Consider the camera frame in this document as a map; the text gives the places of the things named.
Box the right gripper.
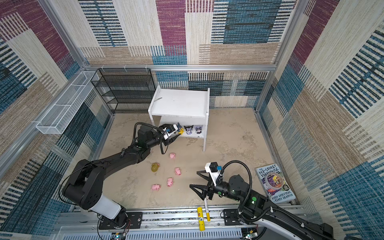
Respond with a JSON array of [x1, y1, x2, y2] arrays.
[[190, 170, 241, 202]]

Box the black-eared figure toy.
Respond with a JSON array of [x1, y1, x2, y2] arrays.
[[184, 125, 194, 135]]

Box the olive green toy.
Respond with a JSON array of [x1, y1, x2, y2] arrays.
[[151, 163, 160, 173]]

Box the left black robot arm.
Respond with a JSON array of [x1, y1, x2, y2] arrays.
[[61, 122, 182, 229]]

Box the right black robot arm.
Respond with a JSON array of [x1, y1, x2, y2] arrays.
[[190, 160, 334, 240]]

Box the white two-tier shelf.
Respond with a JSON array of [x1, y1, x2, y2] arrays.
[[148, 86, 210, 151]]

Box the white yellow marker pen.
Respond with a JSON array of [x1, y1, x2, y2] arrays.
[[204, 197, 211, 222]]

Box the yellow glue stick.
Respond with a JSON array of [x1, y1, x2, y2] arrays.
[[197, 207, 205, 232]]

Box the pink pig toy middle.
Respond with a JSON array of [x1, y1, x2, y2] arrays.
[[175, 168, 182, 176]]

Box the pink pig toy lower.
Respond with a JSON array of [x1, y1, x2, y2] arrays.
[[167, 178, 174, 187]]

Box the pink pig toy left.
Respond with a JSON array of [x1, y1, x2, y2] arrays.
[[151, 184, 161, 191]]

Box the round sticker tape roll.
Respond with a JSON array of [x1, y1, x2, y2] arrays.
[[264, 172, 285, 191]]

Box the treehouse book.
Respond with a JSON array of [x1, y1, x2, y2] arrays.
[[255, 164, 296, 204]]

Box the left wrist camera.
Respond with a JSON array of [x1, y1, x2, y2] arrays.
[[159, 124, 179, 140]]

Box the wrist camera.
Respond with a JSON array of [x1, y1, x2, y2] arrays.
[[159, 124, 179, 140], [205, 162, 223, 186]]

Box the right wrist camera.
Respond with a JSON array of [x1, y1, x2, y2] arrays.
[[205, 162, 223, 186]]

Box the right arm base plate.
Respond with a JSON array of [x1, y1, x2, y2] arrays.
[[221, 209, 247, 226]]

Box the black wire mesh rack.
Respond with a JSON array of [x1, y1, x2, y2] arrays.
[[91, 68, 156, 114]]

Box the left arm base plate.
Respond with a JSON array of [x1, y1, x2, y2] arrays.
[[98, 212, 143, 231]]

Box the white wire mesh basket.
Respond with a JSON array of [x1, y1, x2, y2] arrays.
[[36, 71, 95, 135]]

